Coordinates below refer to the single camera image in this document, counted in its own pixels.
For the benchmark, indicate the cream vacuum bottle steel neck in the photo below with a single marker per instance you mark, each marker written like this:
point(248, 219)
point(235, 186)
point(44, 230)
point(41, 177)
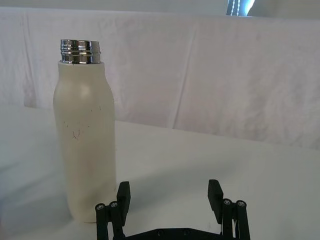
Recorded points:
point(83, 135)

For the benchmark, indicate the white table cloth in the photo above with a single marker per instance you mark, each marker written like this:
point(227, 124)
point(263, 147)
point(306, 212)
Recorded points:
point(175, 170)

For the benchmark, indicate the white curtain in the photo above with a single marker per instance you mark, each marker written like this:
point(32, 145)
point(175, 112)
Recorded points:
point(200, 75)

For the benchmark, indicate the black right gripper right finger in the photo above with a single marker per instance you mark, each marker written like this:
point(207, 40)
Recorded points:
point(228, 212)

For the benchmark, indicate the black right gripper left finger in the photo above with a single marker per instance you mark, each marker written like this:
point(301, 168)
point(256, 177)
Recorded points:
point(121, 207)

